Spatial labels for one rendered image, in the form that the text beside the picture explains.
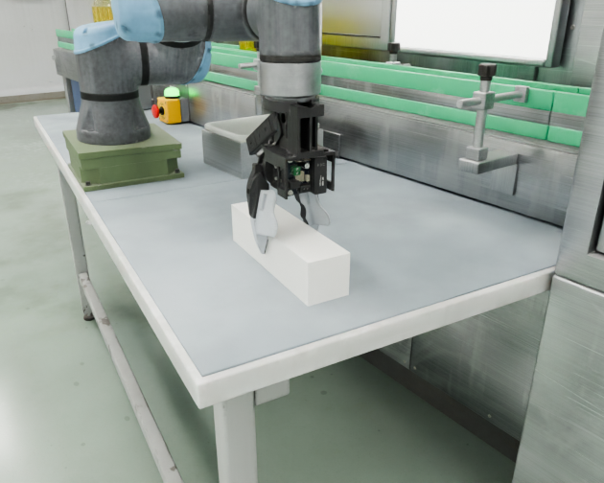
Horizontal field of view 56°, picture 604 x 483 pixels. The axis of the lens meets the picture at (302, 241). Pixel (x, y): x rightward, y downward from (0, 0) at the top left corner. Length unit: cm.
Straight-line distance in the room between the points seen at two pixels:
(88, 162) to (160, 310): 53
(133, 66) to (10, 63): 613
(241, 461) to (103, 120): 75
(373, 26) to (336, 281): 92
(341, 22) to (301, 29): 93
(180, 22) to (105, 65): 49
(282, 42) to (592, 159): 41
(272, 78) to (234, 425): 41
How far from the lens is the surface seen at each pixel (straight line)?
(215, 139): 128
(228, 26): 76
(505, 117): 108
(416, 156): 119
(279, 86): 69
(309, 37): 69
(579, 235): 82
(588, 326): 86
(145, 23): 73
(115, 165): 120
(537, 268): 87
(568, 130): 102
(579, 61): 122
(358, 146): 131
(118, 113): 123
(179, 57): 123
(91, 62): 122
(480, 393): 157
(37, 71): 739
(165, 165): 122
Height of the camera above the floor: 110
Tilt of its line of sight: 23 degrees down
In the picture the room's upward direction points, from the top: straight up
